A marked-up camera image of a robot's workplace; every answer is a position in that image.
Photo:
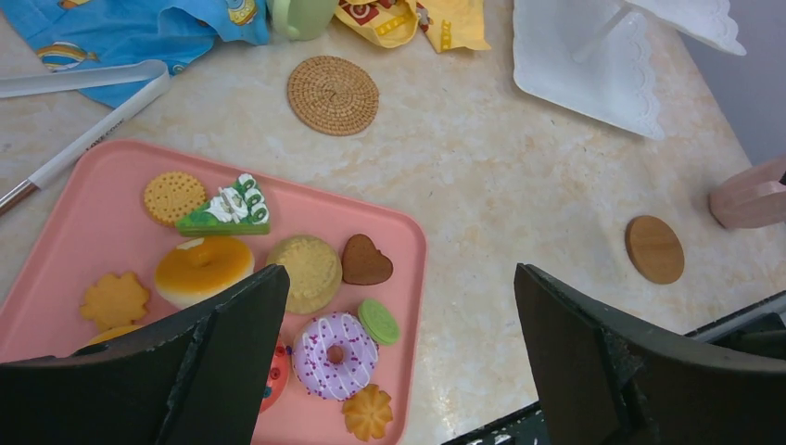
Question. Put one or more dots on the yellow patterned cloth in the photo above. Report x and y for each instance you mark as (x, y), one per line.
(447, 24)

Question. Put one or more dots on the round wooden coaster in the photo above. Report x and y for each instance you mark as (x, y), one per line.
(654, 249)

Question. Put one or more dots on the green cake slice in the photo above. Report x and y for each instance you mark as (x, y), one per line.
(236, 209)

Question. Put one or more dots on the white tiered dessert stand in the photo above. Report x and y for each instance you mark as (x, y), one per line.
(593, 57)

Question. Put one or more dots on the orange glazed bun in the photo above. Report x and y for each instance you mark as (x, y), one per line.
(201, 268)

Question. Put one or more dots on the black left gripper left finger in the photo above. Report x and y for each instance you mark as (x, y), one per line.
(195, 377)

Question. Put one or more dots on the yellow flower cookie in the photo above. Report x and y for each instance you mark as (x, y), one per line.
(114, 301)

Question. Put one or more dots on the round tan muffin cake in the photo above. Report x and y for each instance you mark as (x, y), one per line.
(314, 270)

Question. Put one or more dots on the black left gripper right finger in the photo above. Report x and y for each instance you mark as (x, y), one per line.
(604, 376)

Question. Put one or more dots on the metal tongs white handle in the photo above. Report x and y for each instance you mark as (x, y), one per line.
(154, 72)

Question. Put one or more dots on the green round macaron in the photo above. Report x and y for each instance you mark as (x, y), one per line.
(378, 322)

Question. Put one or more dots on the round yellow cracker biscuit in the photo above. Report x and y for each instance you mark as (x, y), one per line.
(172, 195)

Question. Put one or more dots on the orange swirl cookie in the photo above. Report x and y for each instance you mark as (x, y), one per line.
(367, 413)

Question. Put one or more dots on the green mug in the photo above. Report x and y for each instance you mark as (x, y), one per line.
(301, 20)

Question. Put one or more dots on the brown heart cookie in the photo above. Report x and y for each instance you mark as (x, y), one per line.
(363, 263)

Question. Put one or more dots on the blue patterned cloth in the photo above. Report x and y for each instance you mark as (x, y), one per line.
(81, 35)

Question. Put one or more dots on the pink plastic tray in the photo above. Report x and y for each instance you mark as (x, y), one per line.
(100, 225)

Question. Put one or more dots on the yellow orange pastry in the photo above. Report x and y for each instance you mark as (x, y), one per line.
(113, 333)

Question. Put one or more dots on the pink cup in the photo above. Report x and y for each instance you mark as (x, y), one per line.
(753, 198)

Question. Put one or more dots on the purple sprinkled donut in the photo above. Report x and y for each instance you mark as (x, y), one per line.
(334, 357)

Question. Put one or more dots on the woven rattan coaster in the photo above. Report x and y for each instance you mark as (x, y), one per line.
(332, 95)

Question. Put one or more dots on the red orange donut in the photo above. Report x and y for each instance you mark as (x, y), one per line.
(278, 376)

